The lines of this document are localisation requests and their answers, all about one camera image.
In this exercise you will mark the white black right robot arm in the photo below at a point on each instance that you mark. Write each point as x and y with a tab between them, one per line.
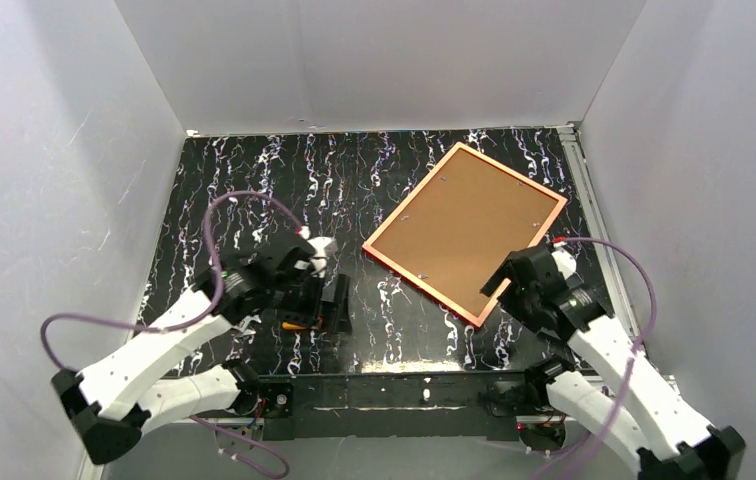
643	419

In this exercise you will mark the red picture frame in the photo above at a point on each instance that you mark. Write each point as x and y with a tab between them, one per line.
452	232

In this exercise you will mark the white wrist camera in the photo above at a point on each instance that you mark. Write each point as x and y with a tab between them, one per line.
324	249
565	262

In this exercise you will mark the aluminium rail front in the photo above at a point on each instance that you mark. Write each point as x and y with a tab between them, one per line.
452	405

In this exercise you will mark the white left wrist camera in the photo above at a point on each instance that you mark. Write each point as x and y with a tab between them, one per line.
324	249

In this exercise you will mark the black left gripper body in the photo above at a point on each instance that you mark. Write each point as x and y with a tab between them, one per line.
315	304

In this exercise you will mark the small silver wrench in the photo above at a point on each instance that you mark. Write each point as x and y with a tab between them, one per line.
246	327

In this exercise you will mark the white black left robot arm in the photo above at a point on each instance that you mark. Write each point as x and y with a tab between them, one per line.
113	403

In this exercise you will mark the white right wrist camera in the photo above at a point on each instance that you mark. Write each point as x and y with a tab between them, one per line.
565	262

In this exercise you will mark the orange handled screwdriver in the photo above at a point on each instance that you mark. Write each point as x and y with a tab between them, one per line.
298	327

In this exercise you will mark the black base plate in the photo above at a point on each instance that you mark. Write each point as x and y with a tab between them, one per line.
495	405

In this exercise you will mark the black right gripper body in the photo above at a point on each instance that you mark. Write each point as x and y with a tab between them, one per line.
510	279

